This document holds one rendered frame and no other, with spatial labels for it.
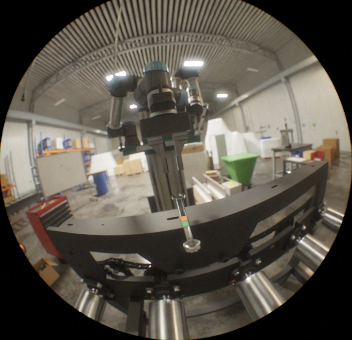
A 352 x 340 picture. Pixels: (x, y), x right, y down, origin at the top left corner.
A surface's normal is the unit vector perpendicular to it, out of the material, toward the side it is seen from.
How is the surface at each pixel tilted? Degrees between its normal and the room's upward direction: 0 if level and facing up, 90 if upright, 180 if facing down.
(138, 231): 0
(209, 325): 0
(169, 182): 90
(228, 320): 0
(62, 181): 90
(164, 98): 90
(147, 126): 90
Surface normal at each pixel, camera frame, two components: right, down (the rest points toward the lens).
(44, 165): 0.93, -0.12
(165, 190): 0.14, 0.11
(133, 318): -0.18, -0.97
